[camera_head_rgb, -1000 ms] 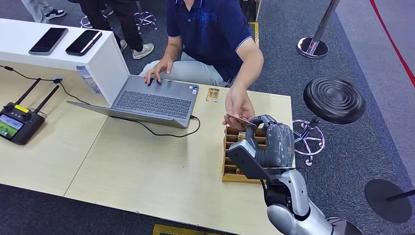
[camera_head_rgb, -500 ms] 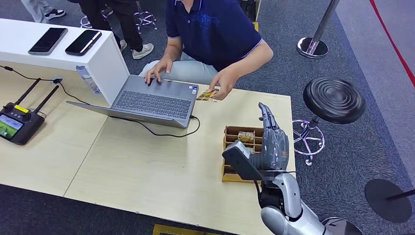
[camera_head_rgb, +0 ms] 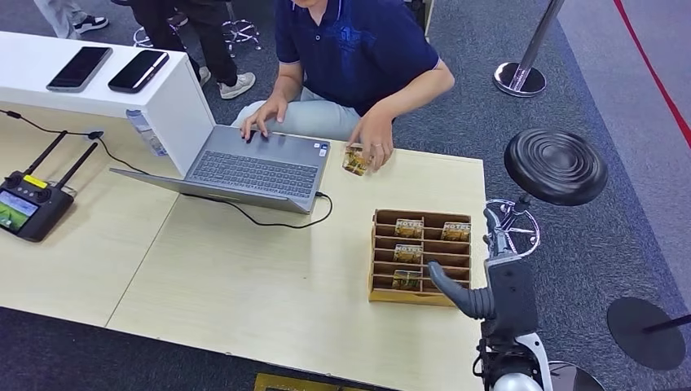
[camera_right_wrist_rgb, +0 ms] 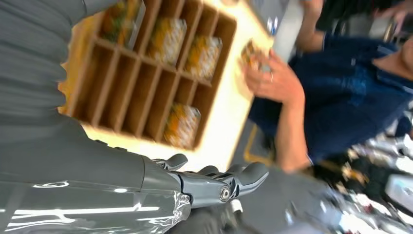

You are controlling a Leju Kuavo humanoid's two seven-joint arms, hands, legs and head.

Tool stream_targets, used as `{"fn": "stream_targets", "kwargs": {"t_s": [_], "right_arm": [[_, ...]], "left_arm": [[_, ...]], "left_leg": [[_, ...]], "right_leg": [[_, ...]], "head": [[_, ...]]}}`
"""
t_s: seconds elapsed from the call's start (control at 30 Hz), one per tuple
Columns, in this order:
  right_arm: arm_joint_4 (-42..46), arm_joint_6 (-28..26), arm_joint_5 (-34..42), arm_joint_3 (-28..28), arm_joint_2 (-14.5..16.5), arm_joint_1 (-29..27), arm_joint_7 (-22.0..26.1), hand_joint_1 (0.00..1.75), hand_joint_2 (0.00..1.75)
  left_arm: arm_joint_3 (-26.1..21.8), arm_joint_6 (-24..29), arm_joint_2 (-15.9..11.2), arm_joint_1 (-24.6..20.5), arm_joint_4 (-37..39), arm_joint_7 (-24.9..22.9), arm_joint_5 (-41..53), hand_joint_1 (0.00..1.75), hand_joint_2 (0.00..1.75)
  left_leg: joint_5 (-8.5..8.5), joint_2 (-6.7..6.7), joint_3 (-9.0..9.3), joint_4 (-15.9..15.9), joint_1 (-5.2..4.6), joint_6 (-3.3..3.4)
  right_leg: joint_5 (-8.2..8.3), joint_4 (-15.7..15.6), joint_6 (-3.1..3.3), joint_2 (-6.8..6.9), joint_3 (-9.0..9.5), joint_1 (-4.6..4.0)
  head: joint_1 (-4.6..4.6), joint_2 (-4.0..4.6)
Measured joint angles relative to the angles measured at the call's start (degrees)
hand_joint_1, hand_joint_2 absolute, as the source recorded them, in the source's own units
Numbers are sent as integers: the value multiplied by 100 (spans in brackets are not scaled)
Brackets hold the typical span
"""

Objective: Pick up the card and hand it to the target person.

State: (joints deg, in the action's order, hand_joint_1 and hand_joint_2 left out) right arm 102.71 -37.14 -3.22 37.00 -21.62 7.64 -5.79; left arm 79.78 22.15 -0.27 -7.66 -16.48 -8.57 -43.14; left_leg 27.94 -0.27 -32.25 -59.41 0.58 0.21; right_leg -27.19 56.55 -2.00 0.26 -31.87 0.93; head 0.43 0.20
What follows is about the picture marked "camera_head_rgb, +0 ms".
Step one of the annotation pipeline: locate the person in background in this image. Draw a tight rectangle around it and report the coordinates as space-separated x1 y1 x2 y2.
110 0 257 101
32 0 110 41

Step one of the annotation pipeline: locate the brown cardboard card holder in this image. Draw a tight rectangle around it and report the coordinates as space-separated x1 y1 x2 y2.
368 209 473 309

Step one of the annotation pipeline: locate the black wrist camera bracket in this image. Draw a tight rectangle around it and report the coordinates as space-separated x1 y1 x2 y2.
487 258 539 340

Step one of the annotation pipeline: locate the clear plastic water bottle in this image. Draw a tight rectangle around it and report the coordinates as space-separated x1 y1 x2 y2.
125 109 169 158

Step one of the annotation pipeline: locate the person's right hand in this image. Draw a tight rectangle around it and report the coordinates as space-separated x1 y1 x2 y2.
240 97 289 143

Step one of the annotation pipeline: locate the black smartphone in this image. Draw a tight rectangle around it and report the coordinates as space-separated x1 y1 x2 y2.
46 46 114 94
107 49 170 95

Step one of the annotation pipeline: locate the grey laptop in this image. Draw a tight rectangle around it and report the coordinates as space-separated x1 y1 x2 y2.
109 125 332 216

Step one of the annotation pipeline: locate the dark round stanchion base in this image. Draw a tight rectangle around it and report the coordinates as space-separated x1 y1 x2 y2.
548 360 607 391

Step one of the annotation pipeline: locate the black laptop power cable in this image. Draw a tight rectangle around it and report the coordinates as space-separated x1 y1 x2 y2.
0 109 335 230

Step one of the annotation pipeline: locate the chrome stanchion post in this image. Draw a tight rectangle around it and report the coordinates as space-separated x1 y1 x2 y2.
492 0 566 99

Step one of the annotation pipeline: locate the white cabinet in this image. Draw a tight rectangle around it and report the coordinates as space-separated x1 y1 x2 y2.
0 30 217 177

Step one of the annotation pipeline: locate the red barrier belt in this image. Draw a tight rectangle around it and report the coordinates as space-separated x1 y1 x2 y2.
612 0 691 151

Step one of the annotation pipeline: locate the black stanchion base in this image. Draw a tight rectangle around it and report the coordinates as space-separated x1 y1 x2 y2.
606 297 691 371

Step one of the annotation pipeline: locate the black round stool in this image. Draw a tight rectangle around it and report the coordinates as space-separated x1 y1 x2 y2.
484 128 609 260

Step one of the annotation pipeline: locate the chrome stool base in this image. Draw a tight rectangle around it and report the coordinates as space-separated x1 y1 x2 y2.
221 2 263 58
132 11 190 51

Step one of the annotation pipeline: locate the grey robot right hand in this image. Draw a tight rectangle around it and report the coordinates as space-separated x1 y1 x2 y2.
428 207 514 320

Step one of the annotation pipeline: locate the person's left hand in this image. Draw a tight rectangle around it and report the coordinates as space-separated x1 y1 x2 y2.
348 108 396 173

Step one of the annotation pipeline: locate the black remote controller with screen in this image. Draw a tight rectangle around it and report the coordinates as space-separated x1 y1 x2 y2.
0 129 100 244

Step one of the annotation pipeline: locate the yellow floor plate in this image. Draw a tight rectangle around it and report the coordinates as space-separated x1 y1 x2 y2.
253 373 373 391

